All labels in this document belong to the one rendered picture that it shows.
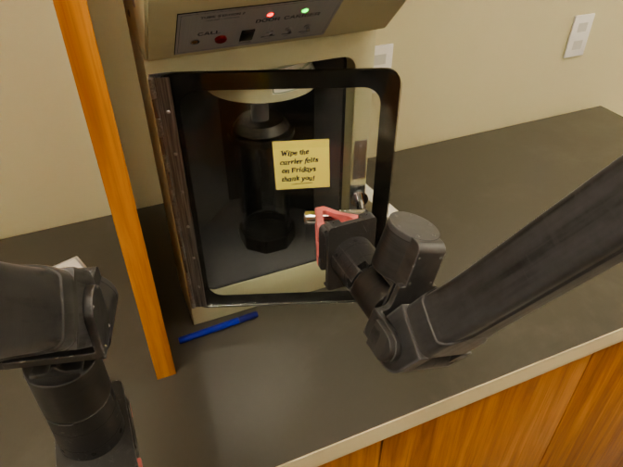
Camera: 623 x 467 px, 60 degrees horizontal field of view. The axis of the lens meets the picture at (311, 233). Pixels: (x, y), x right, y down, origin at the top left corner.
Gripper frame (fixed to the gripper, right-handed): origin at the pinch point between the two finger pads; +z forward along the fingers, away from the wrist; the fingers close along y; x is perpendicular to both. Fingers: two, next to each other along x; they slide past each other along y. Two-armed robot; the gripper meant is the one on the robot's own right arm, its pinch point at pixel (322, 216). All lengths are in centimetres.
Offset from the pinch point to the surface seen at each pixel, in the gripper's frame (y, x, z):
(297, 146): 8.7, 1.5, 4.9
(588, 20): 0, -104, 55
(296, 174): 4.4, 1.7, 4.9
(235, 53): 19.7, 6.9, 12.1
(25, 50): 10, 34, 55
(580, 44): -6, -104, 55
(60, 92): 2, 30, 55
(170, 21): 26.8, 15.9, 3.8
